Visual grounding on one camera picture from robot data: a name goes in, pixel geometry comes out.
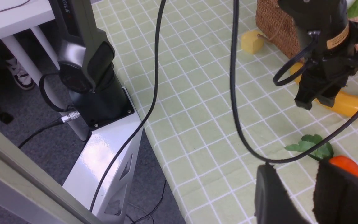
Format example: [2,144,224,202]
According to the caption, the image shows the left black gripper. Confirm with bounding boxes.
[277,0,358,110]

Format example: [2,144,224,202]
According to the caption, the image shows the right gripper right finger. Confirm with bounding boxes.
[313,160,358,224]

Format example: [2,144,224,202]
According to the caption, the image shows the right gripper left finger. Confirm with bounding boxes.
[254,164,309,224]

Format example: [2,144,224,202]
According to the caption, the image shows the orange carrot green leaves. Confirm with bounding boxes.
[284,134,358,177]

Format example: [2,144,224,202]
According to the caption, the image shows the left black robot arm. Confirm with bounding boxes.
[50,0,358,128]

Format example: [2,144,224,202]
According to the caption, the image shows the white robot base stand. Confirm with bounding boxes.
[63,108,142,224]

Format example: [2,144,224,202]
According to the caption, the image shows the yellow foam block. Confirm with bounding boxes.
[240,30,264,55]

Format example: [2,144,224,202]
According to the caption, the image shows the woven wicker basket green lining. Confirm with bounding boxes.
[255,0,358,58]

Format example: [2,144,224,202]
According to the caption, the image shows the black white sneaker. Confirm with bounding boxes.
[6,57,35,91]

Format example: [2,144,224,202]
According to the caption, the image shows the white side table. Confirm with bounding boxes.
[0,0,89,140]

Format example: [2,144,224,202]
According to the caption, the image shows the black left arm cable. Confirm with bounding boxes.
[89,0,358,212]

